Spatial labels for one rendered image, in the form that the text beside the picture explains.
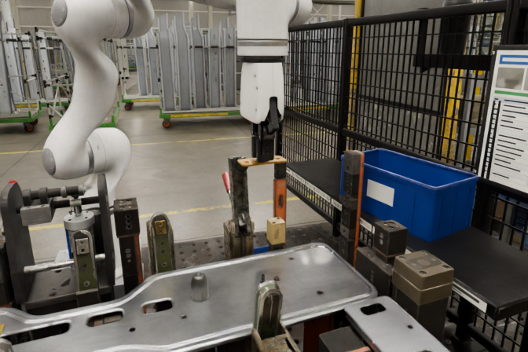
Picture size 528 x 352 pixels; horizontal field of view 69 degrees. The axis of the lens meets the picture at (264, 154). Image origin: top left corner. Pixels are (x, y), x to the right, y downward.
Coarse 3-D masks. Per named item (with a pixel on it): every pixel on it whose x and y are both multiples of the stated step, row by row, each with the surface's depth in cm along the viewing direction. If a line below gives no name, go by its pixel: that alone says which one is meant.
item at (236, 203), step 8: (232, 160) 83; (232, 168) 83; (240, 168) 81; (232, 176) 84; (240, 176) 85; (232, 184) 84; (240, 184) 85; (232, 192) 84; (240, 192) 86; (232, 200) 85; (240, 200) 86; (248, 200) 86; (232, 208) 86; (240, 208) 86; (248, 208) 86; (232, 216) 86; (248, 216) 86; (248, 224) 86; (248, 232) 86
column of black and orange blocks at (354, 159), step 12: (348, 156) 95; (360, 156) 94; (348, 168) 96; (360, 168) 94; (348, 180) 96; (360, 180) 95; (348, 192) 97; (360, 192) 96; (348, 204) 97; (360, 204) 97; (348, 216) 98; (360, 216) 98; (348, 228) 98; (348, 240) 100; (348, 252) 100; (348, 324) 106
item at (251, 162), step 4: (276, 156) 71; (280, 156) 71; (240, 160) 69; (244, 160) 69; (248, 160) 69; (252, 160) 69; (256, 160) 69; (272, 160) 69; (276, 160) 69; (280, 160) 69; (284, 160) 69; (240, 164) 67; (244, 164) 66; (248, 164) 66; (252, 164) 66; (256, 164) 67; (260, 164) 67; (264, 164) 67
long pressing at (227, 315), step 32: (256, 256) 84; (288, 256) 85; (320, 256) 85; (160, 288) 74; (224, 288) 74; (256, 288) 74; (288, 288) 74; (320, 288) 74; (352, 288) 74; (0, 320) 65; (32, 320) 65; (64, 320) 65; (128, 320) 65; (160, 320) 65; (192, 320) 65; (224, 320) 65; (288, 320) 65
